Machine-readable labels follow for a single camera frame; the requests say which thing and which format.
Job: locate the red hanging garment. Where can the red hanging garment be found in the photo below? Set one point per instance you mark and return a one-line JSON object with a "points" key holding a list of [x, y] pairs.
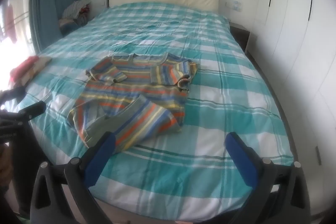
{"points": [[10, 22]]}

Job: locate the white wardrobe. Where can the white wardrobe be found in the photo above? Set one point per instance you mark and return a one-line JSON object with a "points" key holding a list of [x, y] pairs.
{"points": [[294, 43]]}

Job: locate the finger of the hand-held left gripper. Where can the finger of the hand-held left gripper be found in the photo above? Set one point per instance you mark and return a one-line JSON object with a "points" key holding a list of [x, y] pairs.
{"points": [[32, 109], [15, 92]]}

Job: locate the red folded cloth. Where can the red folded cloth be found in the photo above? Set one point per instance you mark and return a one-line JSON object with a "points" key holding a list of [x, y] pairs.
{"points": [[22, 67]]}

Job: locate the dark nightstand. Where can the dark nightstand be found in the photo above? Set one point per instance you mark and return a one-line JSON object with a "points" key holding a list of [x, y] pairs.
{"points": [[241, 35]]}

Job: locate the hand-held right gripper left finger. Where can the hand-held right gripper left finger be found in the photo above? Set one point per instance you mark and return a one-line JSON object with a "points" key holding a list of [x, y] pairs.
{"points": [[101, 158]]}

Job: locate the pile of clothes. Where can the pile of clothes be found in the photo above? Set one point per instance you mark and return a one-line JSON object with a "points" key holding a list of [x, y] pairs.
{"points": [[76, 14]]}

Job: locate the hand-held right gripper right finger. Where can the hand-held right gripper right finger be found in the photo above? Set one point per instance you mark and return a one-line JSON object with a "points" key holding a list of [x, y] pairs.
{"points": [[241, 161]]}

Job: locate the dark bed frame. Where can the dark bed frame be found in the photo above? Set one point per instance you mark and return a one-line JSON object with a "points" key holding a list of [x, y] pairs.
{"points": [[275, 98]]}

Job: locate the teal checked bedspread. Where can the teal checked bedspread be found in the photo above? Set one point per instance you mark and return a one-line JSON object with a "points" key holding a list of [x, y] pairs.
{"points": [[210, 113]]}

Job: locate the wall socket panel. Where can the wall socket panel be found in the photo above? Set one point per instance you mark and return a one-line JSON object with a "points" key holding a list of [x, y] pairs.
{"points": [[234, 5]]}

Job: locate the striped knit shirt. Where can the striped knit shirt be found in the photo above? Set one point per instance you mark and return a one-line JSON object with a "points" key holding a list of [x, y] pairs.
{"points": [[136, 87]]}

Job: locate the beige folded cloth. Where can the beige folded cloth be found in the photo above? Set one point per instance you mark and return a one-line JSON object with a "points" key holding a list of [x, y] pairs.
{"points": [[39, 65]]}

